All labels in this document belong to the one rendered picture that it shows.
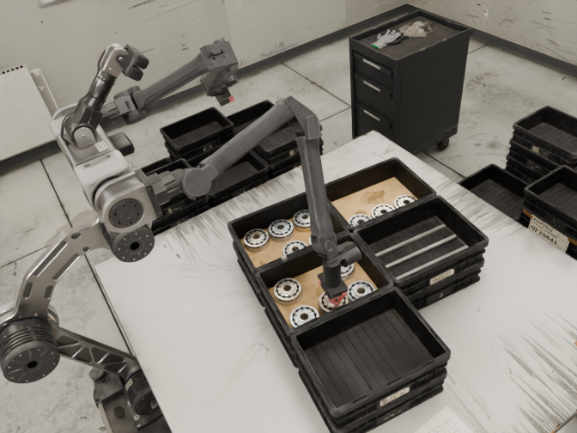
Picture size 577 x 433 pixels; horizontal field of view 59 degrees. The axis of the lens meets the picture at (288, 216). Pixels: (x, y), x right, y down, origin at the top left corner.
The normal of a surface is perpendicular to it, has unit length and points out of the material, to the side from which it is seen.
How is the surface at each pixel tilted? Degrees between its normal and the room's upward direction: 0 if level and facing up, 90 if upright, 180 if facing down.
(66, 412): 0
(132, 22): 90
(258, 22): 90
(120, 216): 90
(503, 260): 0
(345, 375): 0
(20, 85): 90
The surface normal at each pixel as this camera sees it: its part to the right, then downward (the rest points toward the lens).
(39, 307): 0.54, 0.53
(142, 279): -0.11, -0.73
